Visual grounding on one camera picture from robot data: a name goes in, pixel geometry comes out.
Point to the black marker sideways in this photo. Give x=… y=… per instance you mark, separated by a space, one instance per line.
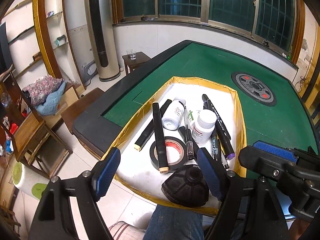
x=220 y=121

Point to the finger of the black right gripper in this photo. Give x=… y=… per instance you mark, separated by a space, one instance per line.
x=275 y=150

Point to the dark wooden side table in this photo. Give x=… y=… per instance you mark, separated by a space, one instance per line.
x=130 y=65

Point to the yellow white pen black grip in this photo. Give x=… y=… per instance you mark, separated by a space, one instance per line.
x=223 y=159

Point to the black electrical tape roll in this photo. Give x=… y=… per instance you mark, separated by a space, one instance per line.
x=176 y=153

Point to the black marker purple cap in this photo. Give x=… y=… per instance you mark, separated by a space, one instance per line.
x=225 y=142

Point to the tall silver tower fan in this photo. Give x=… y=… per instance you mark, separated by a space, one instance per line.
x=100 y=30

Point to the round grey table centre panel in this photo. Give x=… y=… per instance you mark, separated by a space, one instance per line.
x=254 y=88

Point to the slim black pen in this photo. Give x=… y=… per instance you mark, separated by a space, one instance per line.
x=216 y=148

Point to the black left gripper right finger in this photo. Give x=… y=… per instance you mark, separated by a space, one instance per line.
x=264 y=218

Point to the white plastic bottle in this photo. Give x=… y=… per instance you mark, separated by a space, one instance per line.
x=192 y=116
x=173 y=115

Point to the white pill bottle with cap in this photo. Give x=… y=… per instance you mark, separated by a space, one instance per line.
x=203 y=126

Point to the white green stool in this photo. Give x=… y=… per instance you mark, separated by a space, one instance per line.
x=28 y=181

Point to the blue jeans leg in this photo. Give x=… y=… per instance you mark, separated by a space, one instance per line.
x=172 y=223

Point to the folded floral blue blanket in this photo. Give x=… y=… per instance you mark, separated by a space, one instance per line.
x=45 y=94

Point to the white wall shelf unit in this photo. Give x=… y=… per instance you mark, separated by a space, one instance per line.
x=23 y=43

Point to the wooden tv stand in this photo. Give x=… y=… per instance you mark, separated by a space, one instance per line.
x=29 y=133

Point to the black television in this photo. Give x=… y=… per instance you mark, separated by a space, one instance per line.
x=5 y=55

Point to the glass cup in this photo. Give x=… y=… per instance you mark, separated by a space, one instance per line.
x=131 y=54

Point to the black round ribbed cap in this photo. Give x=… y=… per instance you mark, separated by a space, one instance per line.
x=187 y=187

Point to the black marker cream end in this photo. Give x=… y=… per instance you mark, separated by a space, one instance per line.
x=148 y=131

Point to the black marker beige cap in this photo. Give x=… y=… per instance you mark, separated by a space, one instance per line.
x=163 y=166

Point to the green barred window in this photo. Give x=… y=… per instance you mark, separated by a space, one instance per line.
x=276 y=24

